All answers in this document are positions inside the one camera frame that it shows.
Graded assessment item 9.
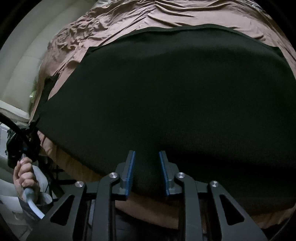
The black garment with patterned trim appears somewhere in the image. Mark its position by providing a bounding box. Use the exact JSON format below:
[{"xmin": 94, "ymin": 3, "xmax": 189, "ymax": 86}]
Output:
[{"xmin": 35, "ymin": 24, "xmax": 295, "ymax": 214}]

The left hand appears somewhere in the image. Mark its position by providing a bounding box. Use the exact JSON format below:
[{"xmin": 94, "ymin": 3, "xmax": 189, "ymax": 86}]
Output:
[{"xmin": 13, "ymin": 157, "xmax": 40, "ymax": 202}]

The brown bed blanket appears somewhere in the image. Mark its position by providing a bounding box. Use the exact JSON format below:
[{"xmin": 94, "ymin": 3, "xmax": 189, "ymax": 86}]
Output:
[{"xmin": 30, "ymin": 1, "xmax": 295, "ymax": 229}]

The white bed frame edge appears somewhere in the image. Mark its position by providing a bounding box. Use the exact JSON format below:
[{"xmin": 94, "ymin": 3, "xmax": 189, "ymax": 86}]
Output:
[{"xmin": 1, "ymin": 1, "xmax": 95, "ymax": 123}]

